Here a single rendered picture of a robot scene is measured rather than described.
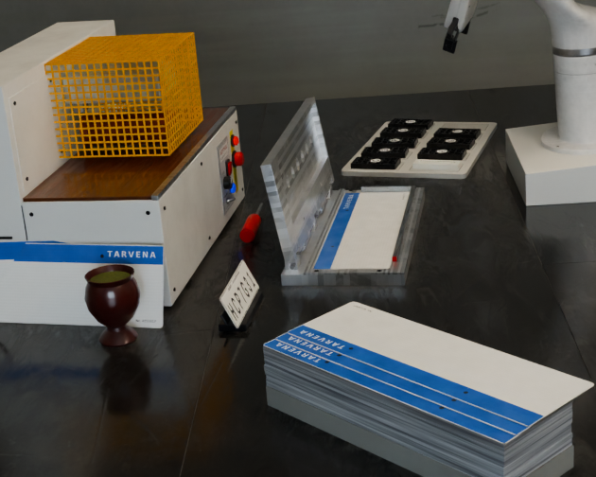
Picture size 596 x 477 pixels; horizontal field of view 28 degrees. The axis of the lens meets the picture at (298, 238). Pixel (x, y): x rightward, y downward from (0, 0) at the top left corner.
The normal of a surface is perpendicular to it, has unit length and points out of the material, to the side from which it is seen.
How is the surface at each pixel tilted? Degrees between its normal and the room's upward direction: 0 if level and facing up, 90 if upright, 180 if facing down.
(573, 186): 90
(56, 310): 69
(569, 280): 0
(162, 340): 0
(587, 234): 0
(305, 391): 90
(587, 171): 90
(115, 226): 90
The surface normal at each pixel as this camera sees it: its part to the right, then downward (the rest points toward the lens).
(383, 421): -0.72, 0.29
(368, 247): -0.07, -0.93
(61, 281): -0.25, 0.00
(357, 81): -0.04, 0.36
